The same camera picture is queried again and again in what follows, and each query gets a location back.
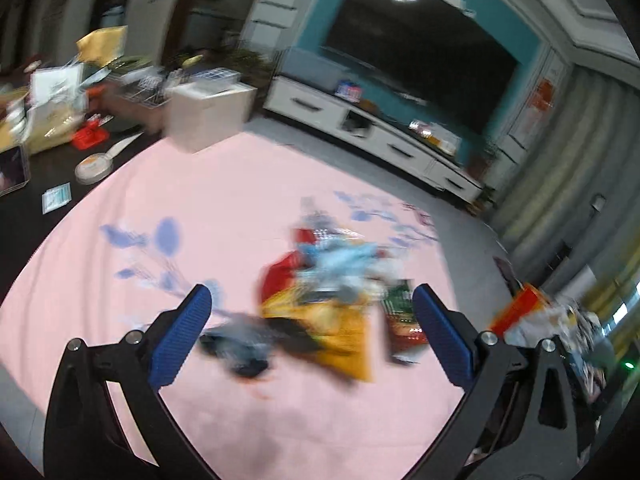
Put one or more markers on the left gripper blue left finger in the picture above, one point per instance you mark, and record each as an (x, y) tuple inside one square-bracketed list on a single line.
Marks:
[(173, 334)]

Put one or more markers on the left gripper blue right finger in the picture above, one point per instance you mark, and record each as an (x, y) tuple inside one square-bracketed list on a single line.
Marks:
[(449, 333)]

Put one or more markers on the yellow chip bag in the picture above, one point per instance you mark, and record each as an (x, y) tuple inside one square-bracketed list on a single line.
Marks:
[(326, 332)]

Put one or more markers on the light blue face mask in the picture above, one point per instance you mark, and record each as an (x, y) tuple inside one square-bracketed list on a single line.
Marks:
[(335, 264)]

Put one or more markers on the green red snack wrapper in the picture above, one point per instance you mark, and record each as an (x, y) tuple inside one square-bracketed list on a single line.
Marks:
[(405, 338)]

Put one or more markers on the black crumpled wrapper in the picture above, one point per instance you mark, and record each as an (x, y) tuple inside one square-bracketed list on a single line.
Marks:
[(242, 343)]

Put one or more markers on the orange red gift box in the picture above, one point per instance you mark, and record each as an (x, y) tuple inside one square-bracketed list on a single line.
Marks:
[(525, 302)]

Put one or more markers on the pink floral table cloth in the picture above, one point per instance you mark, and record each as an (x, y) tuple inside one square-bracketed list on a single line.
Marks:
[(221, 216)]

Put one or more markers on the potted plant by cabinet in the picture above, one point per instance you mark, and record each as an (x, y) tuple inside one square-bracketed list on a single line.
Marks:
[(484, 200)]

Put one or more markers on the striped window curtain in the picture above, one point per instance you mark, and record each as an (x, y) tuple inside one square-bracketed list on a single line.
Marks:
[(574, 205)]

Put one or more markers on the white small cabinet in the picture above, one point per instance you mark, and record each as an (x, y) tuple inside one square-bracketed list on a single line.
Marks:
[(195, 120)]

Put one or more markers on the white tv cabinet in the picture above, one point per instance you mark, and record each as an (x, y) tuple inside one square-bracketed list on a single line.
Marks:
[(335, 117)]

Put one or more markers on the black television screen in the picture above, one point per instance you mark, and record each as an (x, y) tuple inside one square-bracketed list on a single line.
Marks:
[(429, 50)]

